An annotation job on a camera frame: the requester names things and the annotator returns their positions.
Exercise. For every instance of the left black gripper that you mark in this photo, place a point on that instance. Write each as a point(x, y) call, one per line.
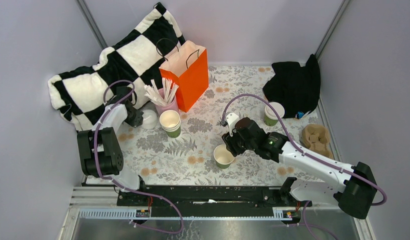
point(137, 120)

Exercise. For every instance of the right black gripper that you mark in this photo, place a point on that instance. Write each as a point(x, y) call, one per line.
point(229, 140)

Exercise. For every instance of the green paper cup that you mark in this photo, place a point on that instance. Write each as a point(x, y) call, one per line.
point(222, 157)
point(269, 122)

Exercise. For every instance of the white plastic cup lid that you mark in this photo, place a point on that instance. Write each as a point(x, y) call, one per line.
point(275, 109)

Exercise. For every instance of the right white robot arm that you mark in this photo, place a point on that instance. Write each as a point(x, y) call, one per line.
point(350, 187)

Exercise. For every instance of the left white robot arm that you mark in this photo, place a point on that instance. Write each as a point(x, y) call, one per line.
point(99, 150)

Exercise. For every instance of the stack of white lids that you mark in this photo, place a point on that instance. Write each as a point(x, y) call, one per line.
point(150, 119)

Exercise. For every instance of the floral tablecloth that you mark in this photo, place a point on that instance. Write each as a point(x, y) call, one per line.
point(188, 159)

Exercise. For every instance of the stack of green cups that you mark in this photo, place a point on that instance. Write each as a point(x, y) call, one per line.
point(171, 123)

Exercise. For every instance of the pink straw holder cup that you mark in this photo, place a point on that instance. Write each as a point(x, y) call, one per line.
point(164, 98)

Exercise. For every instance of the black white checkered pillow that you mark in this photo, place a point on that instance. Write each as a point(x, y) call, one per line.
point(80, 94)

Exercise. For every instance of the brown cardboard cup carrier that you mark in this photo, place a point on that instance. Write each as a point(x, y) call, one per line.
point(315, 137)

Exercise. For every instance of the black cloth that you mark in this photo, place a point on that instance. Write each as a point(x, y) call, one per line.
point(295, 87)

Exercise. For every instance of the orange paper bag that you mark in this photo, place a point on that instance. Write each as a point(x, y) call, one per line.
point(188, 68)

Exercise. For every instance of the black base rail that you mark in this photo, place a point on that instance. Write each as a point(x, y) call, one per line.
point(209, 201)

